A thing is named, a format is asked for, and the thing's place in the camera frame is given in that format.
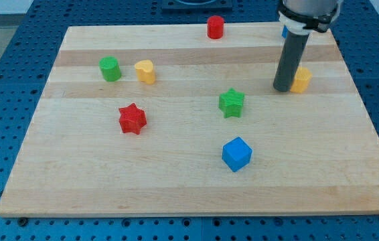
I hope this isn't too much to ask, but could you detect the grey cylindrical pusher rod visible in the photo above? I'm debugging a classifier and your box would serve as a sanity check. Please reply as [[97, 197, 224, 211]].
[[273, 31, 309, 92]]

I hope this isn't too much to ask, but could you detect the yellow hexagon block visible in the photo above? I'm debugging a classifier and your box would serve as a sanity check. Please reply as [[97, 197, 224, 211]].
[[290, 67, 313, 94]]

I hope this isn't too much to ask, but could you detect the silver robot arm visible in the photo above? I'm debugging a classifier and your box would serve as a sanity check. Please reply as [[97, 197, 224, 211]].
[[273, 0, 342, 92]]

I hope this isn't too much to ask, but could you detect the blue triangle block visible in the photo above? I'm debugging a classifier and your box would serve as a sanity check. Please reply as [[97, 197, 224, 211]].
[[281, 25, 288, 39]]

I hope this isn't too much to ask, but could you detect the red cylinder block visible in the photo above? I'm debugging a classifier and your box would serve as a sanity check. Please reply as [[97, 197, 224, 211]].
[[207, 15, 224, 39]]

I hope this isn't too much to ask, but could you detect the green star block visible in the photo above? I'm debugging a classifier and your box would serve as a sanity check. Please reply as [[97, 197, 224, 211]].
[[218, 88, 245, 118]]

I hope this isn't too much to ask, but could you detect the blue cube block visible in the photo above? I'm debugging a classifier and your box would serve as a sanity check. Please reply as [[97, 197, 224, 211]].
[[222, 137, 252, 172]]

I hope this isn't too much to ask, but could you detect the yellow heart block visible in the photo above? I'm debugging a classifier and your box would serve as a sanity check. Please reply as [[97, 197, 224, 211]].
[[134, 60, 156, 84]]

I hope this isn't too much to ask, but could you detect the wooden board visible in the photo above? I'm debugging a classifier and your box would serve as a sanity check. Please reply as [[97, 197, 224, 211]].
[[0, 22, 379, 218]]

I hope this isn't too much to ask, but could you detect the red star block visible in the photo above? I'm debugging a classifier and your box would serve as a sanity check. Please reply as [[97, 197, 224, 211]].
[[118, 103, 147, 135]]

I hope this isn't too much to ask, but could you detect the green cylinder block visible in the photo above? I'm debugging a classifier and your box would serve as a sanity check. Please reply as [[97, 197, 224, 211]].
[[98, 56, 121, 82]]

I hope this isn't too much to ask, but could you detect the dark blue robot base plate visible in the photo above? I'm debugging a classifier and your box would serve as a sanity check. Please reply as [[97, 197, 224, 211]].
[[161, 0, 233, 11]]

